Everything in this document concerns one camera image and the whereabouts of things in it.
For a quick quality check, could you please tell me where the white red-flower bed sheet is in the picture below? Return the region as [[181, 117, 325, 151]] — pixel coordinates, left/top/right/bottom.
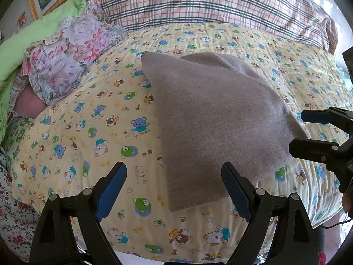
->
[[0, 146, 40, 264]]

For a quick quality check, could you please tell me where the person's right hand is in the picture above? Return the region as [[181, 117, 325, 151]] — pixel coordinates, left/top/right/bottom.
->
[[341, 190, 353, 214]]

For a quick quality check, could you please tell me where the green patterned cloth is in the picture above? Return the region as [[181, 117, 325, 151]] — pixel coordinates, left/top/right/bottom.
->
[[2, 117, 35, 151]]

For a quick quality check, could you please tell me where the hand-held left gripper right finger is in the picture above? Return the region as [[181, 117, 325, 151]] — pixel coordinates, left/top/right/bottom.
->
[[221, 162, 320, 265]]

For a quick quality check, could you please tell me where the floral pink pillow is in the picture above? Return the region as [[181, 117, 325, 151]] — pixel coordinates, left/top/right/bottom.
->
[[20, 4, 130, 106]]

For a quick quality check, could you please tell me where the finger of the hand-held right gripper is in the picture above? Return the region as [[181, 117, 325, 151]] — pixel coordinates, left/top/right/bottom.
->
[[288, 136, 353, 169], [300, 106, 353, 136]]

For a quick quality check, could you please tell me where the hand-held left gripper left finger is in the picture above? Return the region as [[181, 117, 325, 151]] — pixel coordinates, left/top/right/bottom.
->
[[30, 161, 128, 265]]

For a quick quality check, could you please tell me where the yellow bear-print bed sheet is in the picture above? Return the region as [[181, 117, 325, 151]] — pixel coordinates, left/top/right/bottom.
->
[[12, 22, 353, 265]]

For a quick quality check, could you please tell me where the brown knit sweater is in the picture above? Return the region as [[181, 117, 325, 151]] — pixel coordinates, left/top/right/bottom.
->
[[141, 51, 309, 214]]

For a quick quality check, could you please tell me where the plaid pillow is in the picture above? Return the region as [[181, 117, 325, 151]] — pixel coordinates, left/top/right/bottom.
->
[[85, 0, 339, 55]]

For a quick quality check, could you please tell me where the light green blanket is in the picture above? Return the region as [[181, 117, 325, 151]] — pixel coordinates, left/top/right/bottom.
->
[[0, 0, 93, 147]]

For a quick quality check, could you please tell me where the black cable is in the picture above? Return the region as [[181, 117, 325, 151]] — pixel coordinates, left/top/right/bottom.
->
[[316, 218, 353, 230]]

